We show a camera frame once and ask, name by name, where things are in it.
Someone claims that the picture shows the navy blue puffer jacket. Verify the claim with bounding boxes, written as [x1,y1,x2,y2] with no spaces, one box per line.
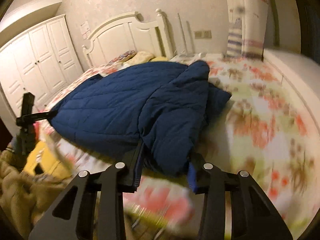
[49,61,231,176]

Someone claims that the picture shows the beige blanket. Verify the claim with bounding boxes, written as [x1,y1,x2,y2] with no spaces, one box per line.
[1,138,71,239]

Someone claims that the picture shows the white wardrobe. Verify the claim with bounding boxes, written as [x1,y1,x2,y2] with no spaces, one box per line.
[1,15,84,116]

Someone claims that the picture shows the floral quilt bedspread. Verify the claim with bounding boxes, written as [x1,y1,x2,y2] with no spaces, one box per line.
[35,55,320,240]

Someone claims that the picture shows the round embroidered cushion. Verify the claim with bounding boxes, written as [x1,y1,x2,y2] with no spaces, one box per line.
[109,50,137,64]

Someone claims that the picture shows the pale yellow pillow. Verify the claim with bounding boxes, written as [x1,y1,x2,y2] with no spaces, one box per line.
[125,51,155,66]

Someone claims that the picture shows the white wooden headboard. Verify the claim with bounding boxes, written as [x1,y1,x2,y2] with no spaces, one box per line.
[82,9,174,67]

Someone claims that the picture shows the white bedside table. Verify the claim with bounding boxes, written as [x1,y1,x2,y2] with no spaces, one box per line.
[170,53,223,65]

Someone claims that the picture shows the white desk lamp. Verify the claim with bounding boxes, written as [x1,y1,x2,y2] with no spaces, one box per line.
[177,13,196,55]

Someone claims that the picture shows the sailboat patterned curtain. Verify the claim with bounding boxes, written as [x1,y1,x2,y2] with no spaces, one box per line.
[225,0,268,60]

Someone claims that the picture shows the paper notes on wall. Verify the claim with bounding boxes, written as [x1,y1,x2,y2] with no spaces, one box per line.
[80,21,91,40]

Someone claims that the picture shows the grey wall socket plate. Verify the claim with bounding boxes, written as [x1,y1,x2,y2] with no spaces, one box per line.
[194,30,212,39]

